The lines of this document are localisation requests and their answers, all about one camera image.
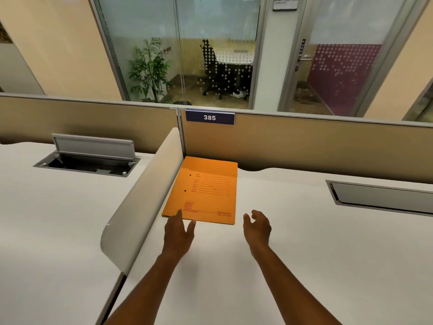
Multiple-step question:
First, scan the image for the open grey desk cable box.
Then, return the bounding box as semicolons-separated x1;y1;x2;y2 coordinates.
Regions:
33;133;141;178

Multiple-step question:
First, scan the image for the person's left hand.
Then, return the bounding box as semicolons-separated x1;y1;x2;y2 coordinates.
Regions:
162;210;197;260

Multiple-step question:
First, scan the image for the glass office wall panel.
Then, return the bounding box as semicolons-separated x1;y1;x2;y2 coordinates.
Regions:
89;0;268;110

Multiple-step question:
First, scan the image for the person's left forearm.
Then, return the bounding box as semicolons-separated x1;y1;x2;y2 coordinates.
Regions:
103;251;189;325

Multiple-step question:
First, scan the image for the room sign plate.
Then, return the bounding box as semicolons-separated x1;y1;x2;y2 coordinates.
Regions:
273;0;299;11

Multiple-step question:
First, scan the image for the closed grey desk cable box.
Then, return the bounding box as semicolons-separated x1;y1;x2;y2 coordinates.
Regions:
326;180;433;217

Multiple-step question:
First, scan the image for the blue desk number plate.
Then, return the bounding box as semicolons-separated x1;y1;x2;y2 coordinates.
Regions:
186;109;235;125

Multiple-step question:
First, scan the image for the person's right forearm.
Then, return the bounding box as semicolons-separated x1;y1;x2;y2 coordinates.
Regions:
249;242;343;325

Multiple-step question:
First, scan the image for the beige cubicle partition panel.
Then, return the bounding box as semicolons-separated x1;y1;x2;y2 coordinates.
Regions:
0;93;433;182

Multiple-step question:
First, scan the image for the green potted plant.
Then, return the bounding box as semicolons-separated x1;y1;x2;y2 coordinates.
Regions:
128;37;173;104

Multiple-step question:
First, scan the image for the white curved desk divider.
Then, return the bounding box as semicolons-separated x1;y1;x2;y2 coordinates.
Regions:
100;127;184;276

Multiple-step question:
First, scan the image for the white round meeting table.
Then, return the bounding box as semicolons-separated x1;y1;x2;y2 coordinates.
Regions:
214;50;254;66

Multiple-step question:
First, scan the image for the orange paper file folder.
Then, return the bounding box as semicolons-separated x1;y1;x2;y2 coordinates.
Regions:
162;156;238;225

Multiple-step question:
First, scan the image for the glass office door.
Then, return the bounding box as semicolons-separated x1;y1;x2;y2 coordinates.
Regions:
277;0;421;117

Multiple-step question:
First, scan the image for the person's right hand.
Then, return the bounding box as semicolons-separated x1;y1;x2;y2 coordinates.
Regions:
243;210;272;248

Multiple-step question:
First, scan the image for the black office chair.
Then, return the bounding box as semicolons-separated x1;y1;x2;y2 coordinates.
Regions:
200;39;253;100

